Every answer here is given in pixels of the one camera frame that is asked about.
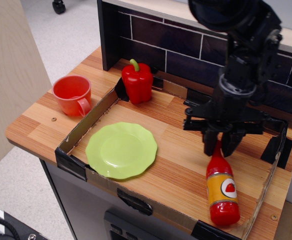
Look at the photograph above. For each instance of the cardboard fence with black tape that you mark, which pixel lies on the cardboard fence with black tape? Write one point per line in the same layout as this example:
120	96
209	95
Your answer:
173	188

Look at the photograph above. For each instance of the red toy bell pepper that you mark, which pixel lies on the red toy bell pepper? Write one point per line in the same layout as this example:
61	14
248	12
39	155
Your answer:
138	81

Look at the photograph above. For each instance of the red plastic cup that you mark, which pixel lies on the red plastic cup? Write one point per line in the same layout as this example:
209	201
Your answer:
73	95

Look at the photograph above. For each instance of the red hot sauce bottle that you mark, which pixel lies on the red hot sauce bottle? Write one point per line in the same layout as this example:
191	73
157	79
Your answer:
221	190

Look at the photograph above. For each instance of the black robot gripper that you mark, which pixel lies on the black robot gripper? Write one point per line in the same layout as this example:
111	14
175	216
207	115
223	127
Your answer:
228	116

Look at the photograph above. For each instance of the dark tile backsplash panel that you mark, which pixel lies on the dark tile backsplash panel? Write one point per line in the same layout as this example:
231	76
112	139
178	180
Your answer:
181	53

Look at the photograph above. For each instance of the grey cabinet with black panel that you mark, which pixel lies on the grey cabinet with black panel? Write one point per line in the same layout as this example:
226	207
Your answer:
94	214

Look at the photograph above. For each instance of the black caster wheel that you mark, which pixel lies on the black caster wheel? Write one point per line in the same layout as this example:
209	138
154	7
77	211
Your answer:
58	6

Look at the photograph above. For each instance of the green plastic plate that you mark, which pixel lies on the green plastic plate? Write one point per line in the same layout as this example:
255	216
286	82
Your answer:
121	150

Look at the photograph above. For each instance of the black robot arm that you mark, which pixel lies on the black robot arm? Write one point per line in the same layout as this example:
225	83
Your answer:
254	35

